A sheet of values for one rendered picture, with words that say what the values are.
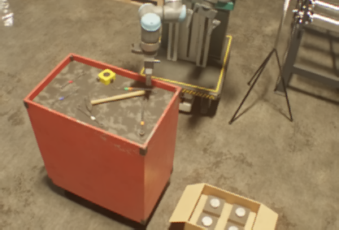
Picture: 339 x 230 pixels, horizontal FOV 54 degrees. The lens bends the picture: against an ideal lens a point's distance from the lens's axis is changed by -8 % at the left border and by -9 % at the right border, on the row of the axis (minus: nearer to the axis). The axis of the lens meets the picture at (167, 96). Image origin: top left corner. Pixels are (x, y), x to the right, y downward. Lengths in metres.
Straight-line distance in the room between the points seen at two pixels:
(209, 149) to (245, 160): 0.30
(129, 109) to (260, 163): 1.38
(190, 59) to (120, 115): 1.44
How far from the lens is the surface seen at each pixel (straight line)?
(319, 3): 3.37
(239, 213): 2.40
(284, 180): 2.89
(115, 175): 1.98
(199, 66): 3.13
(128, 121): 1.83
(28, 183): 2.79
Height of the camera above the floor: 2.24
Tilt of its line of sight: 43 degrees down
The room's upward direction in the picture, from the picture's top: 4 degrees clockwise
